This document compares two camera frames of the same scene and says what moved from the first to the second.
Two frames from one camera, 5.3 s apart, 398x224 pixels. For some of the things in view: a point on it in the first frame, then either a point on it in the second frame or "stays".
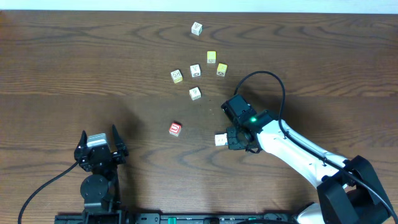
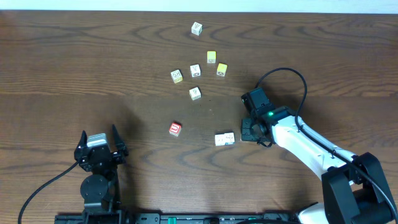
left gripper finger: [119, 142] stays
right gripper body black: [235, 140] → [249, 132]
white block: [221, 139] stays
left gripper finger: [83, 140] stays
